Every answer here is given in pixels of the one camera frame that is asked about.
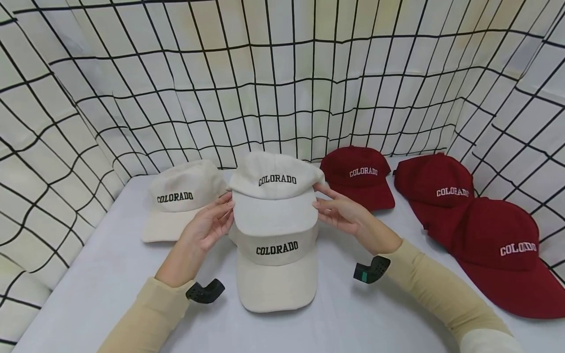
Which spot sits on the beige lettered baseball cap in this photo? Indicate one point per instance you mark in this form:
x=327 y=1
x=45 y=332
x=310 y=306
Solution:
x=274 y=213
x=276 y=287
x=176 y=179

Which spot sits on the person's right thumb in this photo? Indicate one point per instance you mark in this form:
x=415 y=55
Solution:
x=325 y=190

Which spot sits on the person's left hand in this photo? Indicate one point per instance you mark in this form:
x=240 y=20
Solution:
x=205 y=228

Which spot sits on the person's right hand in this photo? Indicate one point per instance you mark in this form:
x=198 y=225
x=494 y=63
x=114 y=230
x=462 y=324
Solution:
x=348 y=215

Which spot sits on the person's right forearm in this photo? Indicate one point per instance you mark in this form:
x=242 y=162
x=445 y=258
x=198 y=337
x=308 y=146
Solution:
x=441 y=289

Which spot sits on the person's left thumb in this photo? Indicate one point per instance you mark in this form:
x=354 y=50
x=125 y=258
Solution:
x=223 y=197

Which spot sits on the black wrist band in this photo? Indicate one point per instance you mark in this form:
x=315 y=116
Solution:
x=373 y=269
x=205 y=291

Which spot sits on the person's right fingers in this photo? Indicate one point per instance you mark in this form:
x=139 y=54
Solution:
x=322 y=211

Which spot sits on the dark red lettered baseball cap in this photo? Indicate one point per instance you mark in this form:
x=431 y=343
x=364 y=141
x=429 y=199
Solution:
x=358 y=189
x=494 y=228
x=423 y=179

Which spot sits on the person's left forearm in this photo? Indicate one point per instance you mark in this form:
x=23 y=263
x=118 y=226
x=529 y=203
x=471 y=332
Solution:
x=154 y=314

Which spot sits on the person's left fingers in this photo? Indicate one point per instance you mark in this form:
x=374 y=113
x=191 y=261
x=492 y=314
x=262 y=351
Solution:
x=227 y=220

